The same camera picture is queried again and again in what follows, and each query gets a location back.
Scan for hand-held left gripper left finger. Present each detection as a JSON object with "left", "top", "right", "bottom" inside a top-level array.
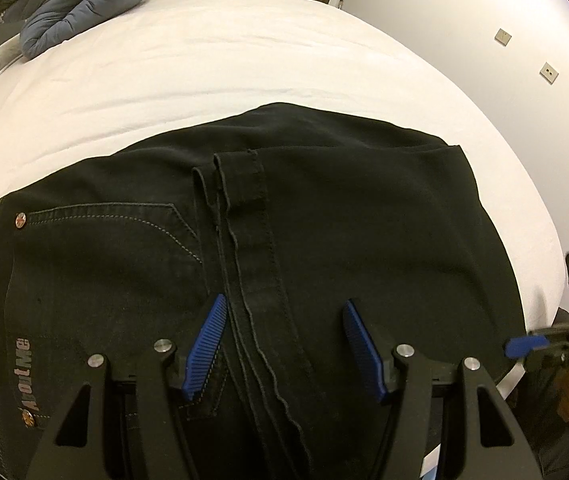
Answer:
[{"left": 27, "top": 294, "right": 228, "bottom": 480}]

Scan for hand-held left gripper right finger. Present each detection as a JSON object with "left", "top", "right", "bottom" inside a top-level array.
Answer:
[{"left": 342, "top": 300, "right": 545, "bottom": 480}]

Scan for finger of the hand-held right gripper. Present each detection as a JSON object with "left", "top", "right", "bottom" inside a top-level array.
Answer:
[{"left": 503, "top": 327, "right": 569, "bottom": 367}]

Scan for black denim pants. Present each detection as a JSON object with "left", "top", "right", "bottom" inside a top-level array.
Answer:
[{"left": 0, "top": 102, "right": 528, "bottom": 480}]

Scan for bed with white sheet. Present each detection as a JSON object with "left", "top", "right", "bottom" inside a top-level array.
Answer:
[{"left": 0, "top": 0, "right": 569, "bottom": 391}]

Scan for blue rolled duvet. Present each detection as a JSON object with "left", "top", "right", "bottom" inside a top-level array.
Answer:
[{"left": 0, "top": 0, "right": 158, "bottom": 61}]

